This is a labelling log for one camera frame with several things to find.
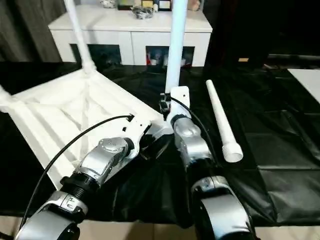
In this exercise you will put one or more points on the dark frame with yellow cards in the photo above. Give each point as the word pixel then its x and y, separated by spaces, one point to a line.
pixel 150 3

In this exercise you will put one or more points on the spotted white plush toy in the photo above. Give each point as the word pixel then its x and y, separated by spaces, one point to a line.
pixel 108 3

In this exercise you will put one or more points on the bag of black items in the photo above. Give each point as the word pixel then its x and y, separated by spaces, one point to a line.
pixel 142 12

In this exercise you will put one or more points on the dark grey curtain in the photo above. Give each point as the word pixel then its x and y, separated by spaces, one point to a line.
pixel 25 30

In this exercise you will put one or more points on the red and white container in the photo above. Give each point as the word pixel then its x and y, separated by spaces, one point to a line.
pixel 150 60

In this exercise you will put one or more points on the black plastic mat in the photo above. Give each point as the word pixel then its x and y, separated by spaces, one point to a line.
pixel 275 125

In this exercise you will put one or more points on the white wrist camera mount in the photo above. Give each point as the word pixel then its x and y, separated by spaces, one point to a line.
pixel 181 100
pixel 136 127

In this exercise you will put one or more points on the white plastic table top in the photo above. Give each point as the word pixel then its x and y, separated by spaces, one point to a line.
pixel 75 112

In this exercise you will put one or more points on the black low cabinet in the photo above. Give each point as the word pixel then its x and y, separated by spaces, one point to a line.
pixel 262 27

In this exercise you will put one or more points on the beige plush toy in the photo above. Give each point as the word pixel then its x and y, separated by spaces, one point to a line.
pixel 195 5

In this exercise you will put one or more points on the small yellow label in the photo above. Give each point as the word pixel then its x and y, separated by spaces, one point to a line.
pixel 243 59

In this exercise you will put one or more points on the white plastic table leg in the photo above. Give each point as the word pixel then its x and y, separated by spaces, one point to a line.
pixel 80 37
pixel 5 98
pixel 222 120
pixel 176 45

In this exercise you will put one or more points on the white flat board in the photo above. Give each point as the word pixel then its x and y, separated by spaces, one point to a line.
pixel 307 82

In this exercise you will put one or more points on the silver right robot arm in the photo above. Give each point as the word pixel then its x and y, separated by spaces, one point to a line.
pixel 195 145

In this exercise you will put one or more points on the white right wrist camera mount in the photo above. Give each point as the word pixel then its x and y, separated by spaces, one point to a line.
pixel 181 100

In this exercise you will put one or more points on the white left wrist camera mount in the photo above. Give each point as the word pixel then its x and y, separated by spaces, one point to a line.
pixel 136 127

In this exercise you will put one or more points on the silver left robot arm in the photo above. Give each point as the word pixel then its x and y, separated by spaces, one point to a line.
pixel 100 160

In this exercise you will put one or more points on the white sideboard cabinet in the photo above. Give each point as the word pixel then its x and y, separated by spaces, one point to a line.
pixel 100 22

